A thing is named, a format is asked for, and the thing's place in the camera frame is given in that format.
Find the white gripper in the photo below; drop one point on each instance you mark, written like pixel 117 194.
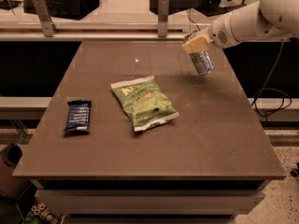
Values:
pixel 220 32

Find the silver redbull can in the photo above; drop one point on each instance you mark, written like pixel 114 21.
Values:
pixel 201 60

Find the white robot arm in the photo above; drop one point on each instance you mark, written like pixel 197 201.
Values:
pixel 259 20

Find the green chips bag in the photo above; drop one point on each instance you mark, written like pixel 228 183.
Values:
pixel 143 101

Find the blue snack bar wrapper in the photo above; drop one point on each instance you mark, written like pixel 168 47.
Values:
pixel 78 118

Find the magazine under table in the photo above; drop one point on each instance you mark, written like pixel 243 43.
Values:
pixel 41 214

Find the brown cardboard box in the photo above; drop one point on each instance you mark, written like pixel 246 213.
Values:
pixel 10 186

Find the middle metal railing bracket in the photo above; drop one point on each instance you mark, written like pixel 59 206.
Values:
pixel 163 8

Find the metal railing bracket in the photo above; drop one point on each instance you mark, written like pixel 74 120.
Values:
pixel 42 11
pixel 163 8

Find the left metal railing bracket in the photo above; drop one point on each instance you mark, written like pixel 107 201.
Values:
pixel 42 11

